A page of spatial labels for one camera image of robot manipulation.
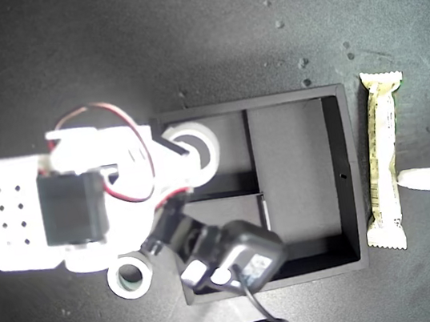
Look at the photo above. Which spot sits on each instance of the large white tape roll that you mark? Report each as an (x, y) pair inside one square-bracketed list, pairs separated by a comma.
[(210, 145)]

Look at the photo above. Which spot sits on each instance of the small white tape roll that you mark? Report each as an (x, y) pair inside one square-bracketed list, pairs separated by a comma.
[(114, 283)]

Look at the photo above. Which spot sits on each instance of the cream snack bar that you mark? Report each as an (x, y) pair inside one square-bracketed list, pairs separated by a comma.
[(384, 168)]

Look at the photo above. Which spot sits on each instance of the black compartment tray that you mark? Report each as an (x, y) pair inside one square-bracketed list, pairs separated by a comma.
[(295, 181)]

